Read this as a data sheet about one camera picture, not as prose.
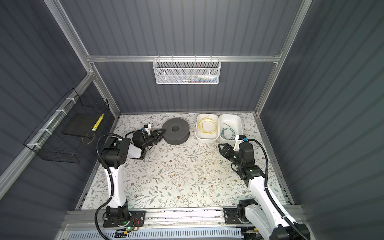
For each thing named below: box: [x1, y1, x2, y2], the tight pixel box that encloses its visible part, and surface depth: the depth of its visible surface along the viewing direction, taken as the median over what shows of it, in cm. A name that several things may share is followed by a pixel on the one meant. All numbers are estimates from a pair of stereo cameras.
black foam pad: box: [62, 113, 103, 138], surface depth 76 cm
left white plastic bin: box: [195, 113, 219, 143], surface depth 111 cm
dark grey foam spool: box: [161, 117, 190, 145], surface depth 106 cm
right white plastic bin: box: [219, 114, 243, 146], surface depth 111 cm
